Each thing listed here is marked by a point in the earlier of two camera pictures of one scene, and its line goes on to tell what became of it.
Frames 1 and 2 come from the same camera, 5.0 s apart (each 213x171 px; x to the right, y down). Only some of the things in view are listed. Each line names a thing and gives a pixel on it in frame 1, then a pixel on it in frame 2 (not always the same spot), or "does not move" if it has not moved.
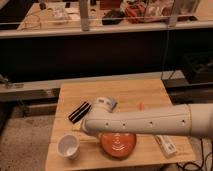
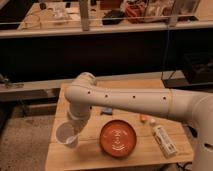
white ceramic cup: (68, 145) → (67, 133)
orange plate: (118, 144) does not move
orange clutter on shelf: (139, 12) does not move
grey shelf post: (84, 15) does not move
